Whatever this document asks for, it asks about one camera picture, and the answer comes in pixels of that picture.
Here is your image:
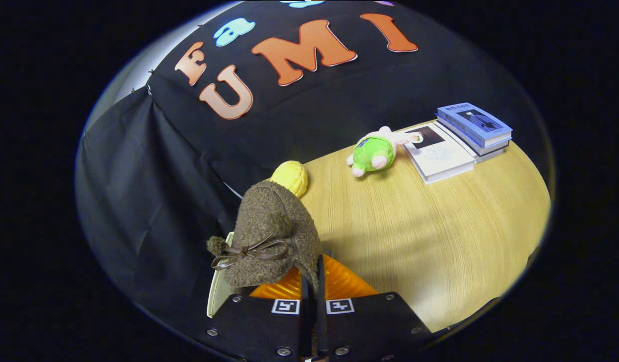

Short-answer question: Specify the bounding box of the blue cover book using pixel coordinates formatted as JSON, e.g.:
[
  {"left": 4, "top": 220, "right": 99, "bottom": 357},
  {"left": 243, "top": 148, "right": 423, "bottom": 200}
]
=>
[{"left": 436, "top": 103, "right": 513, "bottom": 148}]

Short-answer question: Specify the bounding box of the grey fabric storage box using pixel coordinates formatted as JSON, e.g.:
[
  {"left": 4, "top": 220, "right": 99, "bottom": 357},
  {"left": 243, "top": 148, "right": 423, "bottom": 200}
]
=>
[{"left": 207, "top": 230, "right": 235, "bottom": 319}]

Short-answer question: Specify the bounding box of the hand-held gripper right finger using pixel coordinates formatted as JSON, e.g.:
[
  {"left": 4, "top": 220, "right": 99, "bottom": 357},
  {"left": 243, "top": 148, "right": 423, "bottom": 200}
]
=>
[{"left": 317, "top": 254, "right": 433, "bottom": 362}]

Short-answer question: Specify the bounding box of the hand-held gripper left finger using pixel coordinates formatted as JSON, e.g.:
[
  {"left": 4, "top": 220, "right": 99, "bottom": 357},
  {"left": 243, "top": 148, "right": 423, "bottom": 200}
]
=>
[{"left": 204, "top": 266, "right": 312, "bottom": 362}]

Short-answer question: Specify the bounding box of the white paperback book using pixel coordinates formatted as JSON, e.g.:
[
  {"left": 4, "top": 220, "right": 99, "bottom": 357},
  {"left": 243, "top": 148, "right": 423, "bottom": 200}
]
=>
[{"left": 401, "top": 122, "right": 477, "bottom": 185}]

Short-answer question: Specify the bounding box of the green and white plush toy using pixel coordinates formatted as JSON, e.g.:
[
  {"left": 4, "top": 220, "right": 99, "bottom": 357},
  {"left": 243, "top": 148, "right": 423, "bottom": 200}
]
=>
[{"left": 346, "top": 126, "right": 424, "bottom": 177}]

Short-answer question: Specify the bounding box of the yellow knitted plush ball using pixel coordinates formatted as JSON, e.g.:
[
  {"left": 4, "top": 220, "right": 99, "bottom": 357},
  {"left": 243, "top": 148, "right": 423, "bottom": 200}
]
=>
[{"left": 269, "top": 160, "right": 309, "bottom": 198}]

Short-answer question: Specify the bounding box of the brown fuzzy shoe with bow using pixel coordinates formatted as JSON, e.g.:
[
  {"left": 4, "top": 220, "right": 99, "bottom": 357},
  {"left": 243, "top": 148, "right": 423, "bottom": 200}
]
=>
[{"left": 206, "top": 180, "right": 324, "bottom": 295}]

